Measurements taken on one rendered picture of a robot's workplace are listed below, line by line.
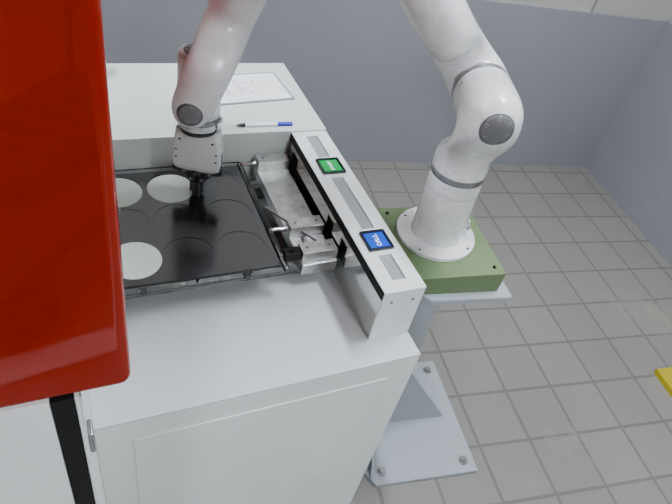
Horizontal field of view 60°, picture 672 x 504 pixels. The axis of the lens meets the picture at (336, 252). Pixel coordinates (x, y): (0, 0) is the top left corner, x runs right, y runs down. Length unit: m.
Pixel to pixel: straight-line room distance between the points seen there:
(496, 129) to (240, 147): 0.64
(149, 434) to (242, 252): 0.39
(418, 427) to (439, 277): 0.90
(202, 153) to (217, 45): 0.27
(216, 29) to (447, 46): 0.40
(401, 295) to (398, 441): 0.99
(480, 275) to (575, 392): 1.23
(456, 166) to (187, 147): 0.55
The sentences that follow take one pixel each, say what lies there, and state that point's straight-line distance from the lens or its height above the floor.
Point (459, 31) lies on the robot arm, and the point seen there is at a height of 1.37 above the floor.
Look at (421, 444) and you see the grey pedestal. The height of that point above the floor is 0.02.
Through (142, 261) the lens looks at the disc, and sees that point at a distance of 1.19.
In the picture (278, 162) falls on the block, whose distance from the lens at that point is 1.47.
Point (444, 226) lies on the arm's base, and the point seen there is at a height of 0.95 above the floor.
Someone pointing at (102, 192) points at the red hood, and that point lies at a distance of 0.45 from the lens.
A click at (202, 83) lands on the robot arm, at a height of 1.23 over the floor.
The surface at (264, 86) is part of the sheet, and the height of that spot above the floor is 0.97.
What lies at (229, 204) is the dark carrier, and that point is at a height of 0.90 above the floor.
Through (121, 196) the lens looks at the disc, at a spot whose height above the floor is 0.90.
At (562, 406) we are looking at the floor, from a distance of 2.44.
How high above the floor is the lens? 1.74
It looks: 42 degrees down
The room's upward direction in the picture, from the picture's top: 15 degrees clockwise
